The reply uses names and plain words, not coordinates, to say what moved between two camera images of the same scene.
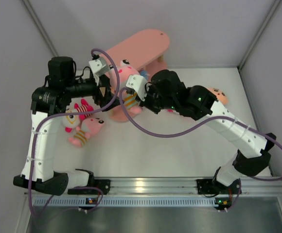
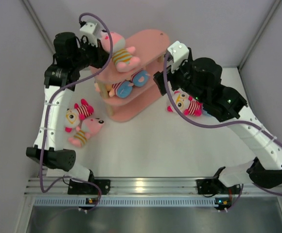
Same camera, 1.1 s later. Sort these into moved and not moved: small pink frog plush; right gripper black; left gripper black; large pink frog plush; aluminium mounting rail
Moved: left gripper black; large pink frog plush; right gripper black
Not moved: small pink frog plush; aluminium mounting rail
